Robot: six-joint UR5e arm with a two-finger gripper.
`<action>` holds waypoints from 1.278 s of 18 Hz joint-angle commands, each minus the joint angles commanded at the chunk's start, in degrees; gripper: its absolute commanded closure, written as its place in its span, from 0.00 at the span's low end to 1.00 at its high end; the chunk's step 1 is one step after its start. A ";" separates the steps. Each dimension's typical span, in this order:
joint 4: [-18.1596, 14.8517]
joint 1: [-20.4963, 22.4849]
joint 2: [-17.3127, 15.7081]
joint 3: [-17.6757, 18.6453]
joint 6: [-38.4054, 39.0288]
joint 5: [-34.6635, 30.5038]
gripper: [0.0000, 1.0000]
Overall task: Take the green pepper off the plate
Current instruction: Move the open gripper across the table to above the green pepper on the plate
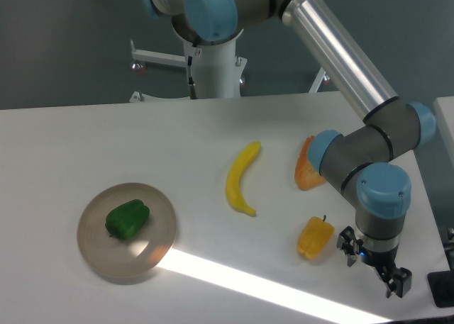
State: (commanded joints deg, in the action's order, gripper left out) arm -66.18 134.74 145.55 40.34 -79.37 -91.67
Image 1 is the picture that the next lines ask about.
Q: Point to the beige round plate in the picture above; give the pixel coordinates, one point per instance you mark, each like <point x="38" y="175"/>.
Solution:
<point x="126" y="261"/>

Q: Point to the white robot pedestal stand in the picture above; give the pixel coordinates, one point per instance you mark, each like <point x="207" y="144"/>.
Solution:
<point x="213" y="71"/>

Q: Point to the yellow banana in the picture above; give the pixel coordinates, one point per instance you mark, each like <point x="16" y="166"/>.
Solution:
<point x="233" y="191"/>

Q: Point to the black device at right edge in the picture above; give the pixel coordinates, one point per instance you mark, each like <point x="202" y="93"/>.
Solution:
<point x="441" y="283"/>

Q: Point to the yellow bell pepper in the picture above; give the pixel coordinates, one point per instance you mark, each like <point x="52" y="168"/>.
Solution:
<point x="314" y="237"/>

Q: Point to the green bell pepper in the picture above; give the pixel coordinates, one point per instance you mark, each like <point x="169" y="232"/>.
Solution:
<point x="125" y="221"/>

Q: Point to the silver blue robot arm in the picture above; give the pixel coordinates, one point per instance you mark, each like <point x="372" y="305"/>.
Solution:
<point x="360" y="165"/>

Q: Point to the orange pepper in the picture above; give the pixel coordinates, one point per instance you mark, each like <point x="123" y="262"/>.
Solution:
<point x="305" y="176"/>

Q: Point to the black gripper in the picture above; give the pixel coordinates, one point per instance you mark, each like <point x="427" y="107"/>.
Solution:
<point x="379" y="254"/>

